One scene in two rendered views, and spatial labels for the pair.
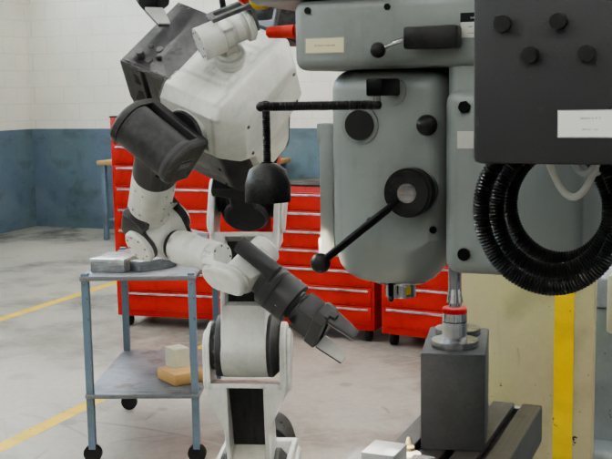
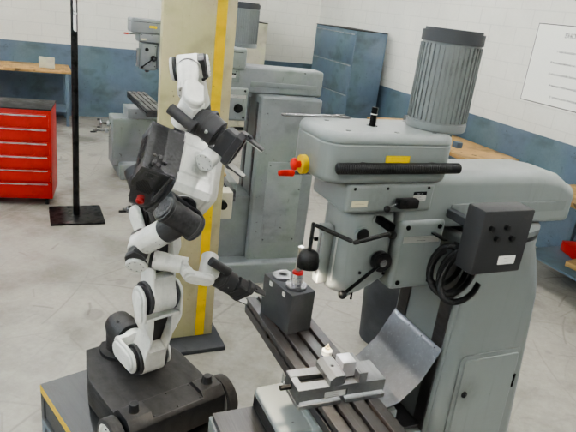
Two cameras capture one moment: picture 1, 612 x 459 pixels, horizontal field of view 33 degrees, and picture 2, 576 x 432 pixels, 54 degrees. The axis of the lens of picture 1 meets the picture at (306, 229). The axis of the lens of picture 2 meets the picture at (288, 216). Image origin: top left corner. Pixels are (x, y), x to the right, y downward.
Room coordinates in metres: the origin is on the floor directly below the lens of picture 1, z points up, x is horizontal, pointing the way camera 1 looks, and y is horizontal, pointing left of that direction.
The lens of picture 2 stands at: (0.54, 1.38, 2.22)
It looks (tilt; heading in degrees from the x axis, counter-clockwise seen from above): 20 degrees down; 312
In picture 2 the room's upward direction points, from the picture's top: 7 degrees clockwise
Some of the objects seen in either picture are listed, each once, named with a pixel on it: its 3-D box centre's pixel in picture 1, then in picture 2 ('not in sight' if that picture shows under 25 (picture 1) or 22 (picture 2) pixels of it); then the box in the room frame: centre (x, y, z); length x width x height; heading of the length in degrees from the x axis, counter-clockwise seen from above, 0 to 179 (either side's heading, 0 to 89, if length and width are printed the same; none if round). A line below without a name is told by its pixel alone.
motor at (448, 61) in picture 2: not in sight; (444, 80); (1.50, -0.38, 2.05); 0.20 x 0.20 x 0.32
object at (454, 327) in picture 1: (454, 325); (297, 279); (1.93, -0.28, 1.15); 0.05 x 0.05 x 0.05
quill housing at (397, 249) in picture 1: (402, 175); (353, 244); (1.59, -0.15, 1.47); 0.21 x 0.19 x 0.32; 158
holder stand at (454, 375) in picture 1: (455, 382); (287, 299); (1.98, -0.29, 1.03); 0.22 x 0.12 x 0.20; 168
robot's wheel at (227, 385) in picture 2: not in sight; (221, 396); (2.15, -0.11, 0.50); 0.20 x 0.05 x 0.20; 175
